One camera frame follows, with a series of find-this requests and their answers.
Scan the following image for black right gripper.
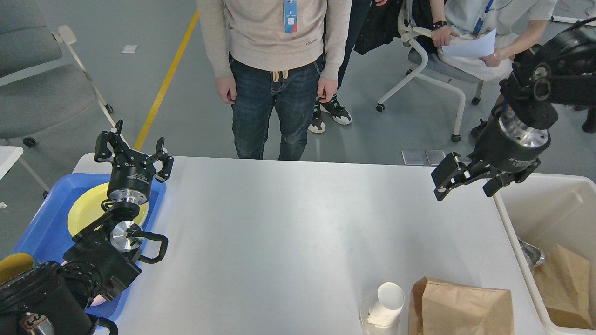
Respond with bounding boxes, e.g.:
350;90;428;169
431;111;551;201

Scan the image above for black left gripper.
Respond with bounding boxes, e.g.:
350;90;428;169
93;120;174;205

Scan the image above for yellow plastic plate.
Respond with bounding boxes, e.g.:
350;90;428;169
67;182;149;237

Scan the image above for foil ball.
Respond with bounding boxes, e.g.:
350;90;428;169
518;238;546;272

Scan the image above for brown paper bag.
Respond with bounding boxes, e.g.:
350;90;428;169
534;244;594;329
408;276;515;335

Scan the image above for white paper cup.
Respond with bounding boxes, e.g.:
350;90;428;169
359;282;405;335

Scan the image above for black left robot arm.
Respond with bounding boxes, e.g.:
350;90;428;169
0;120;174;335

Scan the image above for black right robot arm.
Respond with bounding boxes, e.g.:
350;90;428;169
431;20;596;200

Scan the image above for beige plastic bin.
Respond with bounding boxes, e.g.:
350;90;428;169
494;174;596;335

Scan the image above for grey chair at left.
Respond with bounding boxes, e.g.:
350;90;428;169
0;0;115;147

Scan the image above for white side table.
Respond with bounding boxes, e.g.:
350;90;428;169
0;146;50;197

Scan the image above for white paper sheets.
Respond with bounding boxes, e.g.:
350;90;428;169
441;29;496;59

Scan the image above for teal yellow mug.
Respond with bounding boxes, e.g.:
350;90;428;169
0;252;35;284

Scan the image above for seated person in white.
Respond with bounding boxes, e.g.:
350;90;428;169
428;0;557;139

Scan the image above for person in dark jeans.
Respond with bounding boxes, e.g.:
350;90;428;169
307;0;389;134

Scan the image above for person in beige sweater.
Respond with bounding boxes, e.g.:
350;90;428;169
196;0;352;161

